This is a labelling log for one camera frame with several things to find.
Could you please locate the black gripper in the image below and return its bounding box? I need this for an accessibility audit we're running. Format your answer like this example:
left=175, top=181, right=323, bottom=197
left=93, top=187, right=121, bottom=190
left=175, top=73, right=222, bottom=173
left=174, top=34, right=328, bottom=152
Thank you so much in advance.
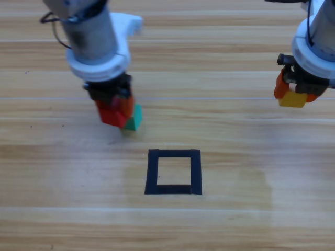
left=274, top=53, right=330, bottom=104
left=83, top=74, right=135, bottom=118

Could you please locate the yellow cube block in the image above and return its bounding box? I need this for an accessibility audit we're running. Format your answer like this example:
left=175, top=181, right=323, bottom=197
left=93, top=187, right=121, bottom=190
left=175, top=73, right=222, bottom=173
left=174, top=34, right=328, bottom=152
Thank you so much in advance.
left=278, top=90, right=308, bottom=108

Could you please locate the red cube block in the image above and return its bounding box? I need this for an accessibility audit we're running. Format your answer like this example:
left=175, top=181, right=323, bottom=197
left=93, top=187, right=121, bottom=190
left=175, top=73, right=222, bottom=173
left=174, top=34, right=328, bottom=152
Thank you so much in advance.
left=98, top=106, right=129, bottom=128

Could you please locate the green cube block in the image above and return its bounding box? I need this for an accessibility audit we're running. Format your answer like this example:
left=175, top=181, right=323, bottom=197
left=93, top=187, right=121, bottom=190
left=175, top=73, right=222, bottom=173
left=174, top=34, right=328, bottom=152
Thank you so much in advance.
left=122, top=104, right=143, bottom=131

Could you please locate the black tape square outline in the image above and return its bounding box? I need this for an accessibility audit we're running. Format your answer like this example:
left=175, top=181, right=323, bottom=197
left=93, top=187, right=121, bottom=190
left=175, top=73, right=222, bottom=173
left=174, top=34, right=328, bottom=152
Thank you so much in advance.
left=144, top=149, right=203, bottom=196

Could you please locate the thin black arm wire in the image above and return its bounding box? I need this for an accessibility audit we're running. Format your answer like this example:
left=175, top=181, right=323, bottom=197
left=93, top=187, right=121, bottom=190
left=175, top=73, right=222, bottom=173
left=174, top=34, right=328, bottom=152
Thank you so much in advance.
left=52, top=23, right=74, bottom=50

